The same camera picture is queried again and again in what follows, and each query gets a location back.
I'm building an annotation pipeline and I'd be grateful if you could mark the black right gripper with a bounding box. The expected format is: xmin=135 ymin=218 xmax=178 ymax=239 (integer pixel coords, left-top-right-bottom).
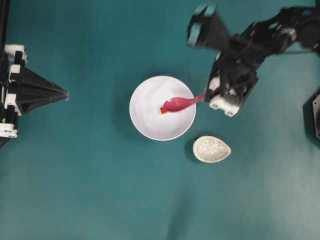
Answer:
xmin=206 ymin=34 xmax=268 ymax=117

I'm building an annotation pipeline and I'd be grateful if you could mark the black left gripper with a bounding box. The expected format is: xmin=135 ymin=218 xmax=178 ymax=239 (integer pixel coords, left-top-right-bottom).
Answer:
xmin=0 ymin=44 xmax=69 ymax=147

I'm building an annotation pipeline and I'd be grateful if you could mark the pink plastic spoon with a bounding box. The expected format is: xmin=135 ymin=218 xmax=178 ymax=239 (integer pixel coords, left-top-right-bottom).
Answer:
xmin=162 ymin=93 xmax=205 ymax=113

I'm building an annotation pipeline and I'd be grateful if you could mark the small red block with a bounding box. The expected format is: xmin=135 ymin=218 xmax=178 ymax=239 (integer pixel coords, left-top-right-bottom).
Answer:
xmin=160 ymin=107 xmax=167 ymax=114

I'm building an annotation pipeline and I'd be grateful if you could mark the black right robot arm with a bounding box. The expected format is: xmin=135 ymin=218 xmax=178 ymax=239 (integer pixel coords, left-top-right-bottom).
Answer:
xmin=204 ymin=6 xmax=320 ymax=117

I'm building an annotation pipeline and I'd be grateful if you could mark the white round bowl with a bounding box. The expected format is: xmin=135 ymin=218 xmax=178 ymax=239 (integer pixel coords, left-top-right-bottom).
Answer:
xmin=129 ymin=75 xmax=196 ymax=141

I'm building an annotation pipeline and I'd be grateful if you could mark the speckled teardrop dish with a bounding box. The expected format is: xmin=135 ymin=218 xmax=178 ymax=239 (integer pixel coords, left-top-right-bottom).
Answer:
xmin=192 ymin=135 xmax=232 ymax=163

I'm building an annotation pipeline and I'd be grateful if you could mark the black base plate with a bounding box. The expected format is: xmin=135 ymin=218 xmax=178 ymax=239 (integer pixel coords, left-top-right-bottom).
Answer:
xmin=303 ymin=88 xmax=320 ymax=144

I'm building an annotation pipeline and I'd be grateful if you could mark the black vertical frame rail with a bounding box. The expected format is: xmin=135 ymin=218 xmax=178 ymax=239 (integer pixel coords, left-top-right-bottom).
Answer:
xmin=0 ymin=0 xmax=10 ymax=84

